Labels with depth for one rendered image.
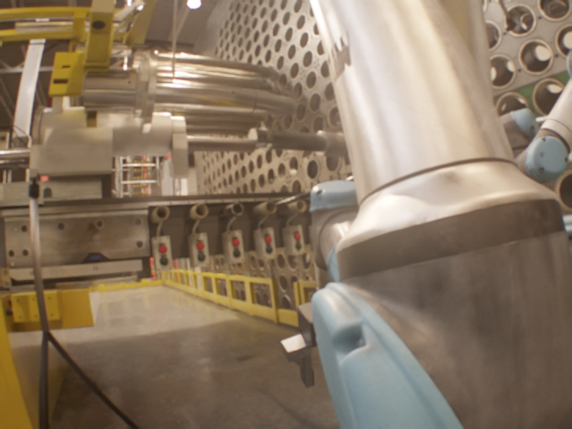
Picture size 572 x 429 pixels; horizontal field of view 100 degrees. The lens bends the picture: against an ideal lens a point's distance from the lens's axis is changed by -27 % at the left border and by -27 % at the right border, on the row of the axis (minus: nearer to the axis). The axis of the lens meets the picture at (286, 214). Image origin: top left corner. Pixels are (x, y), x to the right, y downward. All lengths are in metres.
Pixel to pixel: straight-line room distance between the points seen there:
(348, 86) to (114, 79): 1.37
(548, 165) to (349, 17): 0.48
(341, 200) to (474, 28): 0.25
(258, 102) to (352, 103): 1.52
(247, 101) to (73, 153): 0.87
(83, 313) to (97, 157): 0.69
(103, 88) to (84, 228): 0.61
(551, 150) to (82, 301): 1.41
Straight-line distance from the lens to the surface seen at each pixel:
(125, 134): 1.74
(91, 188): 1.67
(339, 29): 0.19
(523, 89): 2.30
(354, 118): 0.16
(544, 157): 0.61
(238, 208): 1.52
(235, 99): 1.63
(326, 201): 0.40
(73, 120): 1.73
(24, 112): 9.22
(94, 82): 1.49
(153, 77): 1.41
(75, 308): 1.31
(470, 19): 0.36
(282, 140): 2.08
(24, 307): 1.22
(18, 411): 1.34
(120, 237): 1.54
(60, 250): 1.55
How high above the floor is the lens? 0.68
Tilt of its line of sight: 5 degrees up
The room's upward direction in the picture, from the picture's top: 7 degrees counter-clockwise
